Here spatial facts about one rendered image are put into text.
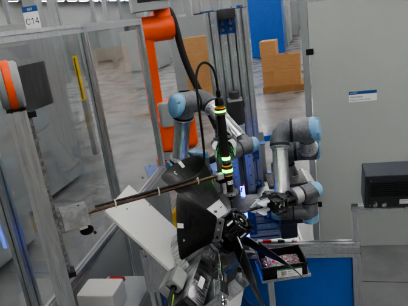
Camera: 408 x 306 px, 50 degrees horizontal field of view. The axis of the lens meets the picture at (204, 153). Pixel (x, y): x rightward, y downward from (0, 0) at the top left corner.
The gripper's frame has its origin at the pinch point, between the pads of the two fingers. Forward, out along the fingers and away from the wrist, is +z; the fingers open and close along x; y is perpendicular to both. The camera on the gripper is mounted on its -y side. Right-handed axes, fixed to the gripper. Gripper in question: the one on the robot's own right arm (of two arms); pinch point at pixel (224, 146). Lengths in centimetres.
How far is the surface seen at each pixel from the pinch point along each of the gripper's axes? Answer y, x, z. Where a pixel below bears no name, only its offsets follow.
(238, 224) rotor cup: 27.5, -2.0, 13.8
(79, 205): 8, 54, 23
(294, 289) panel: 93, -27, -33
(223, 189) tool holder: 17.4, 2.6, 1.2
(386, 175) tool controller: 28, -70, -19
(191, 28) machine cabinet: -22, 54, -1077
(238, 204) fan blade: 31.9, -3.0, -14.0
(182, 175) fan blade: 10.9, 18.6, -2.5
